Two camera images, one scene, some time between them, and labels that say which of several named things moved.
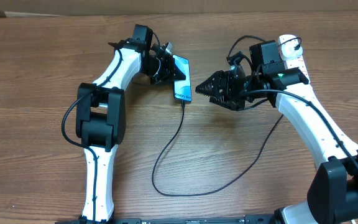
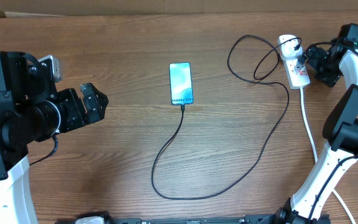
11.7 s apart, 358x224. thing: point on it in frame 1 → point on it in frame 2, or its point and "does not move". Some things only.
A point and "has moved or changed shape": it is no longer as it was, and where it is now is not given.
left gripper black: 168,73 → 79,113
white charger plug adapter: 290,46 does not move
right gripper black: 219,79 → 329,80
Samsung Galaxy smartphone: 183,88 has moved or changed shape
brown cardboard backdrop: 43,8 does not move
